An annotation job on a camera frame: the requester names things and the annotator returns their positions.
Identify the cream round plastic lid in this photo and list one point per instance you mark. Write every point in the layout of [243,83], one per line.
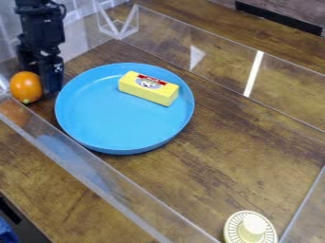
[248,227]

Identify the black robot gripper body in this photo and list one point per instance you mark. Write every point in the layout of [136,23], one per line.
[41,27]

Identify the blue round tray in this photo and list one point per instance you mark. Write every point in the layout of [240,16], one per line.
[113,122]

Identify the clear acrylic enclosure wall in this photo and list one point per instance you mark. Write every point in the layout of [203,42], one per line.
[248,155]

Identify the orange ball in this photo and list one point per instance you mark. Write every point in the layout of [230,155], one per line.
[25,87]

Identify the yellow butter block toy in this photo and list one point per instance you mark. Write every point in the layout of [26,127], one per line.
[149,88]

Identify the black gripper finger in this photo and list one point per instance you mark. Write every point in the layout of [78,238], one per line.
[50,73]
[26,58]

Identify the black bar on background table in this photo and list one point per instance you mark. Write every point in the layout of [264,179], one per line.
[279,18]

